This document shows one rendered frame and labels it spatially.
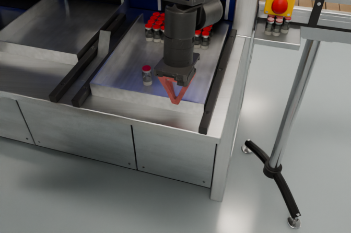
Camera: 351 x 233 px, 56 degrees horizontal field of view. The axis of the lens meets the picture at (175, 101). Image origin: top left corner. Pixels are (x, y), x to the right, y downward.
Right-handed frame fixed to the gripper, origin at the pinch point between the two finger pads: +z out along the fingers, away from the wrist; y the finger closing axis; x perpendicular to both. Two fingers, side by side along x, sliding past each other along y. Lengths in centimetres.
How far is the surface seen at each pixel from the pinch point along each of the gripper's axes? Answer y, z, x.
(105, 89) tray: -0.1, 1.1, 16.3
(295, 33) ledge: 42.1, -3.3, -23.0
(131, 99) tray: 0.4, 2.6, 10.3
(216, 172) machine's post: 47, 63, -7
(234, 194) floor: 56, 84, -16
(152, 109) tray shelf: -0.2, 3.7, 5.1
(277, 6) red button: 30.6, -13.5, -16.2
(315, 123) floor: 117, 74, -52
